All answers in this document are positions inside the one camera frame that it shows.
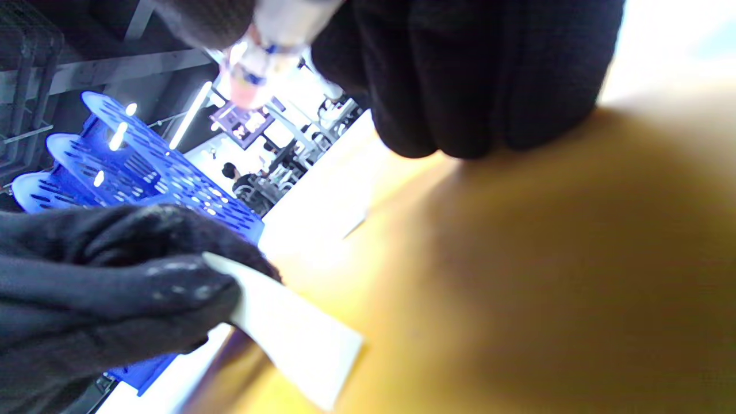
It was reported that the person's right hand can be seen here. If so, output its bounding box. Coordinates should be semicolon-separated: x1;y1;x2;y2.
152;0;624;160

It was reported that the person's left hand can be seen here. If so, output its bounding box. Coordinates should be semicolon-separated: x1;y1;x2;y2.
0;204;282;414

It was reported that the pale green sticky note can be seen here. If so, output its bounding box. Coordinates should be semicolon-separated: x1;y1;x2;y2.
201;252;365;412

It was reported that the translucent glue stick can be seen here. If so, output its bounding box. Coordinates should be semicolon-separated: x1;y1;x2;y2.
218;0;346;110

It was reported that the orange L-shaped folder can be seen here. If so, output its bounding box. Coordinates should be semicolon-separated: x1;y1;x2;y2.
184;86;736;414

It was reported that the blue plastic file rack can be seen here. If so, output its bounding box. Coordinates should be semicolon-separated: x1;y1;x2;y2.
11;91;265;397

